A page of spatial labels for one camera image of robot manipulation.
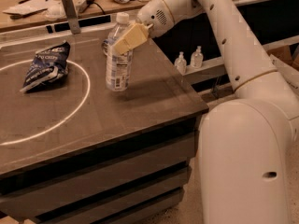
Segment blue chip bag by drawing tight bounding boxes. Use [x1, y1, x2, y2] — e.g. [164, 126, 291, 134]
[20, 40, 70, 92]

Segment white printed cardboard box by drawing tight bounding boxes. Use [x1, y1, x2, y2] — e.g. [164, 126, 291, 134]
[267, 46, 299, 96]

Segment clear plastic water bottle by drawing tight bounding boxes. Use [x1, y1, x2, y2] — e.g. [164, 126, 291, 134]
[106, 12, 133, 91]

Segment grey table cabinet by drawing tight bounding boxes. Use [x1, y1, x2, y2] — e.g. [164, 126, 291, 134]
[0, 31, 206, 224]

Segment left small clear bottle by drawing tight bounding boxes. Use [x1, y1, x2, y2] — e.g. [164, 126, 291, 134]
[175, 51, 187, 75]

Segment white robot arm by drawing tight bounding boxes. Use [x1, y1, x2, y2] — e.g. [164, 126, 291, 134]
[114, 0, 299, 224]

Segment white power strip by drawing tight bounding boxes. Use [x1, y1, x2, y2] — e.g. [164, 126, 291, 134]
[76, 0, 94, 13]

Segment right small clear bottle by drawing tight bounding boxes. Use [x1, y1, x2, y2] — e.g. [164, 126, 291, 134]
[190, 46, 204, 68]

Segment blue soda can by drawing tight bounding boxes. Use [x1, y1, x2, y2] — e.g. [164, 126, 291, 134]
[102, 39, 108, 56]

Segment grey metal bracket post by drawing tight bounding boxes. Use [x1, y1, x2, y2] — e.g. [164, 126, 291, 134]
[61, 0, 80, 35]

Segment white paper sheets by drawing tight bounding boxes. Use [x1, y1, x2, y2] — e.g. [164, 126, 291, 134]
[4, 0, 59, 15]

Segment white crumpled mask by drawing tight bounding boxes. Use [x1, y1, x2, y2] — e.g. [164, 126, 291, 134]
[44, 4, 65, 21]

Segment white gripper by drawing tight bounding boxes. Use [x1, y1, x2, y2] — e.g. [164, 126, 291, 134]
[112, 0, 173, 55]

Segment small clear bottle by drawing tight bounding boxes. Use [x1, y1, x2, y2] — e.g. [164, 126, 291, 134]
[190, 46, 204, 68]
[175, 51, 187, 75]

